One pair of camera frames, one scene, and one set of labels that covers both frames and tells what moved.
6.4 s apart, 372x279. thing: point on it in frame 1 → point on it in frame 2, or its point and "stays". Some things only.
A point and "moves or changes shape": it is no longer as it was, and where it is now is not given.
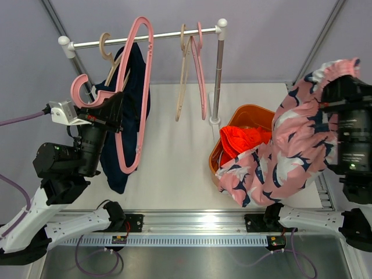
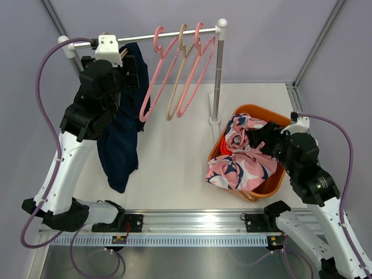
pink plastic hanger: (197, 58) moves or changes shape
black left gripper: (108, 115) → (129, 79)
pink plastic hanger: (98, 99) → (162, 53)
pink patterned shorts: (304, 149) → (246, 168)
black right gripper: (346, 93) → (272, 132)
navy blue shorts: (119, 143) stays
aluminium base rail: (199, 229) stays
